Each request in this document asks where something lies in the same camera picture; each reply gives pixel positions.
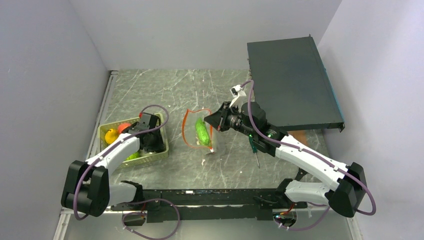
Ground black pliers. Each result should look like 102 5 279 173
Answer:
294 167 308 182

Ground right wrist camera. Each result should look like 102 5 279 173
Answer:
229 84 247 108

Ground green plastic basket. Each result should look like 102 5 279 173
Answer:
95 113 169 172

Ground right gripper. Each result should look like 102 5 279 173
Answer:
204 101 256 139

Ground dark green metal case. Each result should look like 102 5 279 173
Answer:
247 35 345 131

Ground clear zip top bag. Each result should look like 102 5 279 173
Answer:
181 108 218 155

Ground wooden board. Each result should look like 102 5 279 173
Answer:
288 129 325 149

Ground yellow toy fruit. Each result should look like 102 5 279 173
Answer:
104 128 120 145

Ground green toy cucumber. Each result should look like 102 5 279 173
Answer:
195 118 211 146

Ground aluminium frame rail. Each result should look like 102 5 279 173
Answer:
52 70 119 240

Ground green handled screwdriver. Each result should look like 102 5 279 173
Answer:
248 136 260 168

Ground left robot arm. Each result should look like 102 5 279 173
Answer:
60 113 166 217

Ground red toy tomato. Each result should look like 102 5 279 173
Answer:
117 122 132 135

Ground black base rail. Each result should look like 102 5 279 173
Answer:
111 188 308 223

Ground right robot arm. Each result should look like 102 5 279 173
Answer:
204 101 368 218

